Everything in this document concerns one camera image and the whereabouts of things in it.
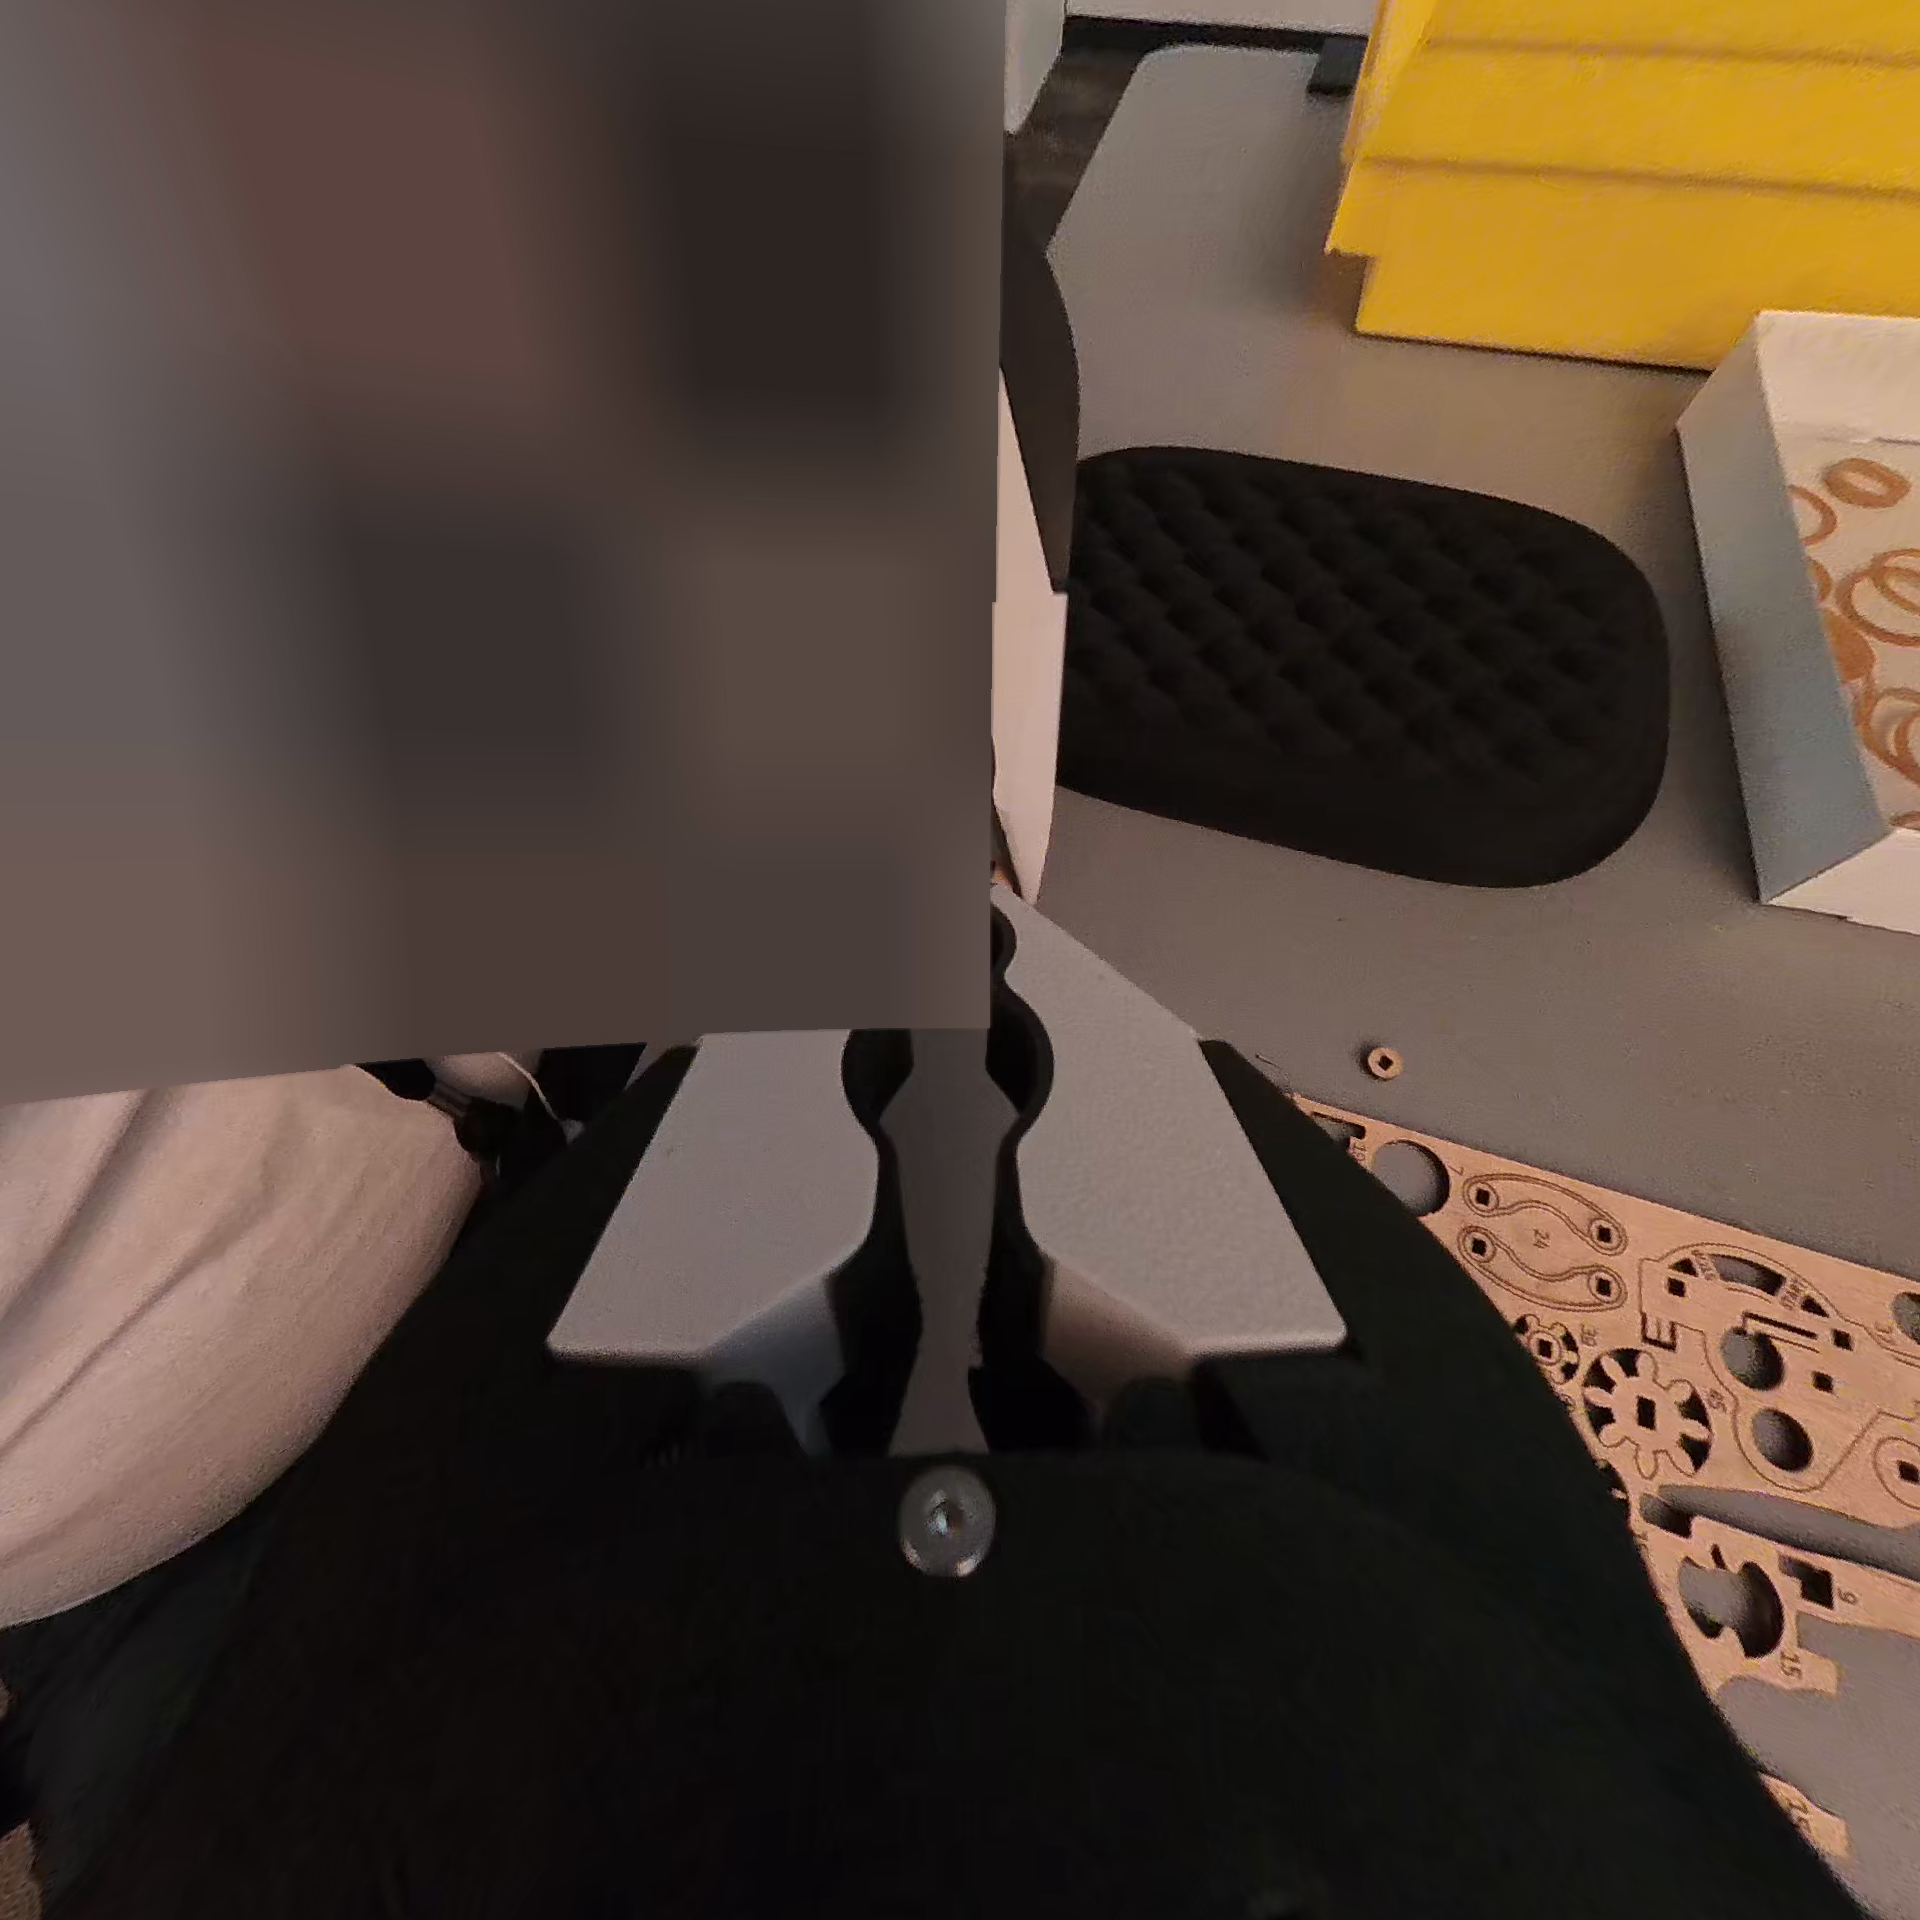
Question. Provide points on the laser-cut wooden parts sheet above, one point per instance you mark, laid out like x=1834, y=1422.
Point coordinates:
x=1517, y=1261

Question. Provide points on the yellow box stack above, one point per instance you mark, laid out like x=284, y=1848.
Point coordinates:
x=1621, y=271

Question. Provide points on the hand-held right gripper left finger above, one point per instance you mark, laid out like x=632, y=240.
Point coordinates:
x=704, y=1214

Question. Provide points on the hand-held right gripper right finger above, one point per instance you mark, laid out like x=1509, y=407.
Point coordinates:
x=1172, y=1200

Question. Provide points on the person's white shirt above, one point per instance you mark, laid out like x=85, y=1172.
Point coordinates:
x=194, y=1320

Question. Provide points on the black quilted foam pad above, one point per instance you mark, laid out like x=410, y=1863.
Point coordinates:
x=1349, y=661

